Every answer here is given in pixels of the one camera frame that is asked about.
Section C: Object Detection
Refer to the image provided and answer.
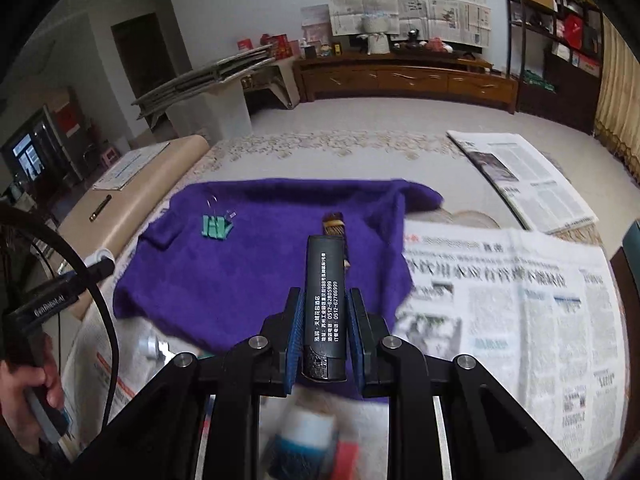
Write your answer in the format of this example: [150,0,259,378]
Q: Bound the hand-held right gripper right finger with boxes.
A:
[346,288,583,480]

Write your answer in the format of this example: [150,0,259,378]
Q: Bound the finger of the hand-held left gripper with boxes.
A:
[50,248,117,291]

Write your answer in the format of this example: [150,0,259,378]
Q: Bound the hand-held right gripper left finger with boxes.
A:
[75,287,306,480]

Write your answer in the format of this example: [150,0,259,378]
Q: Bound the black printed lighter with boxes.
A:
[301,234,349,382]

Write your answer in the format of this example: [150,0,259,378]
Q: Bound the person's left hand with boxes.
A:
[0,332,67,457]

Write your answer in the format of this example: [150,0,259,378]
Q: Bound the black pen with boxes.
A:
[89,194,113,223]

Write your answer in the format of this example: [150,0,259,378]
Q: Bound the newspaper under towel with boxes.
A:
[60,232,221,461]

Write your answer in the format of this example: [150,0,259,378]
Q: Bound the purple towel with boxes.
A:
[114,178,445,402]

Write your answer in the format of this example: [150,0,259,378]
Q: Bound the blue and white bottle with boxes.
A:
[262,404,342,480]

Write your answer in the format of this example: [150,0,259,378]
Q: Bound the small white cap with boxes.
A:
[139,334,172,361]

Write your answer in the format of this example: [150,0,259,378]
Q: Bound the small red box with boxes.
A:
[327,440,362,480]

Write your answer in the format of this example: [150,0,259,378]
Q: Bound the white paper sheet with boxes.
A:
[92,141,172,191]

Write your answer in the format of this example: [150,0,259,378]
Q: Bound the beige padded bolster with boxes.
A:
[56,135,211,322]

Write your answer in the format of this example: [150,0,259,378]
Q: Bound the small brown object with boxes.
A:
[321,213,352,270]

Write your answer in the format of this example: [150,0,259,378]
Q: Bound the green binder clip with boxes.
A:
[201,195,221,239]
[216,209,237,239]

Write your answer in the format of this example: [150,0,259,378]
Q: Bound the large unfolded newspaper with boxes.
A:
[392,220,628,466]

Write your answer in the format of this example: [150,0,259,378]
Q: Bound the white plastic storage box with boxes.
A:
[199,79,253,142]

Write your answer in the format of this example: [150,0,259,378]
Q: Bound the dark wooden door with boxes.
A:
[110,17,177,107]

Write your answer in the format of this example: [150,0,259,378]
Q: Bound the stack of flat cardboard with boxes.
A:
[131,43,279,121]

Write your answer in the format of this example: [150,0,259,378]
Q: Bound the folded newspaper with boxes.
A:
[446,131,599,234]

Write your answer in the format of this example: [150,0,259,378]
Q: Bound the wooden television cabinet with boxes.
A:
[292,54,519,115]

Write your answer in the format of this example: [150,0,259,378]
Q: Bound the red gift boxes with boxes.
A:
[236,33,301,60]

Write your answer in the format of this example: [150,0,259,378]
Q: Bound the white sack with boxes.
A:
[361,14,397,57]

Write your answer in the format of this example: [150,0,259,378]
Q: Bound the newspapers covering television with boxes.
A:
[328,0,492,52]

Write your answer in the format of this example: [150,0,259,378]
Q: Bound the dark wooden shelf unit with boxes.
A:
[501,0,607,135]

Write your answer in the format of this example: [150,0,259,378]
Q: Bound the yellow curtain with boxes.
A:
[593,12,640,183]

